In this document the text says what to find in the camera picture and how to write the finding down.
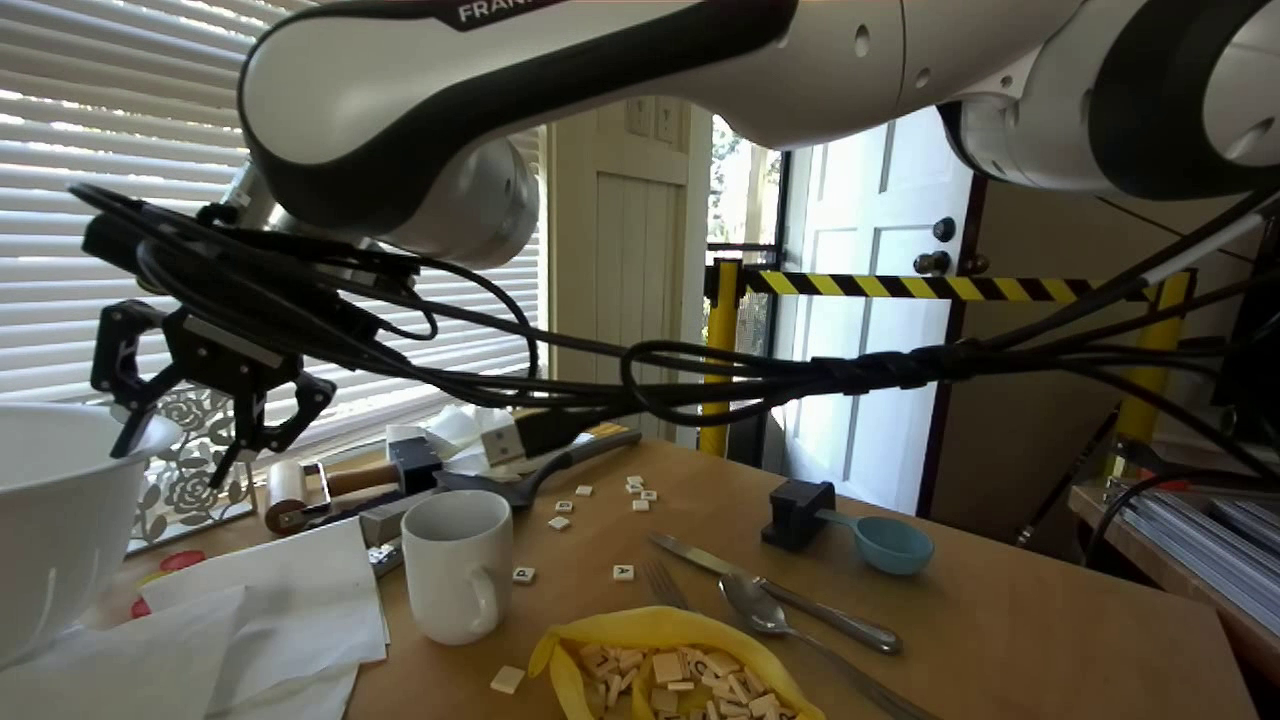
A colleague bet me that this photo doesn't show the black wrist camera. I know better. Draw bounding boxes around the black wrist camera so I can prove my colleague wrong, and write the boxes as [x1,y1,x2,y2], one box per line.
[68,179,422,306]

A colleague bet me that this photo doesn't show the stack of books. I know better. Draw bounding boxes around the stack of books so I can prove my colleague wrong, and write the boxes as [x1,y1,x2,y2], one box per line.
[1064,472,1280,642]

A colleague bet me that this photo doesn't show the white panelled door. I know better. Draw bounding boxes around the white panelled door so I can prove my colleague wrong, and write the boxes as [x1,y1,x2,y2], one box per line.
[542,95,715,452]

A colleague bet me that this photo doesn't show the black cable bundle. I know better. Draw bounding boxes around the black cable bundle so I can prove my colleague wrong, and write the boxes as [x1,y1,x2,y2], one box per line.
[373,183,1280,485]

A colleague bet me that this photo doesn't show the blue plastic measuring cup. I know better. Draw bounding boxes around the blue plastic measuring cup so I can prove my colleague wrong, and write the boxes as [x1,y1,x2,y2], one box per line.
[812,509,939,579]

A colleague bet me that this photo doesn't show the white ceramic mug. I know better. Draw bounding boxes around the white ceramic mug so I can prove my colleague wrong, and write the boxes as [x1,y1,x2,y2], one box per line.
[395,485,516,651]

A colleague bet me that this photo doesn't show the white plastic colander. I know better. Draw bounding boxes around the white plastic colander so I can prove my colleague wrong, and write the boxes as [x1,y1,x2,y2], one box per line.
[0,399,184,672]

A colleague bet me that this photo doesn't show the black spatula with metal handle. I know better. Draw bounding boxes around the black spatula with metal handle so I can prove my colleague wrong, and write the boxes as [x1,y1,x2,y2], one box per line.
[434,423,644,521]

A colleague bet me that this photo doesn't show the white window blinds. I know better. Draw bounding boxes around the white window blinds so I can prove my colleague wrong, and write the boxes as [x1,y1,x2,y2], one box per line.
[0,0,551,464]

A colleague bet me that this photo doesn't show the wooden kitchen tool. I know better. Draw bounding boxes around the wooden kitchen tool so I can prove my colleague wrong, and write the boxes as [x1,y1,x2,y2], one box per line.
[257,449,413,539]

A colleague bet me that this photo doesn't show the silver spoon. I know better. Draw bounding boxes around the silver spoon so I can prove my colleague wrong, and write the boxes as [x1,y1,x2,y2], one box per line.
[715,570,943,720]

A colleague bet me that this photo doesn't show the white cloth napkin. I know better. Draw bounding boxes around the white cloth napkin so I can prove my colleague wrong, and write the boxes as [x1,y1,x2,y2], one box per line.
[0,517,393,720]

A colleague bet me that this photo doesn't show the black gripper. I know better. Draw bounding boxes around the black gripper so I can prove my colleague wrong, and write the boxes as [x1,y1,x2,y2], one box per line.
[88,295,339,493]

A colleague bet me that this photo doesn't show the yellow banana-shaped tile pouch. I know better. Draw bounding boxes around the yellow banana-shaped tile pouch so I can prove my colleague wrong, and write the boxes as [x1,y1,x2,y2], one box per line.
[524,599,831,720]

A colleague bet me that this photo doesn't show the yellow barrier post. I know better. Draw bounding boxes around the yellow barrier post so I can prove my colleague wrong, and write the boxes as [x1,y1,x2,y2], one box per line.
[1111,262,1200,452]
[690,255,743,460]

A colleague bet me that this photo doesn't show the small black block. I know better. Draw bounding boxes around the small black block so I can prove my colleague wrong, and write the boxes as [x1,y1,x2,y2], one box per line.
[759,474,839,555]

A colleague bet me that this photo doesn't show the white ornate metal trivet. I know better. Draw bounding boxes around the white ornate metal trivet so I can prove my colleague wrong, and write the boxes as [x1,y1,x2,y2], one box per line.
[131,385,257,552]

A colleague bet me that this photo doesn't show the yellow black striped barrier bar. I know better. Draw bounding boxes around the yellow black striped barrier bar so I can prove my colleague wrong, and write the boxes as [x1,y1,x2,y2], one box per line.
[705,262,1152,306]

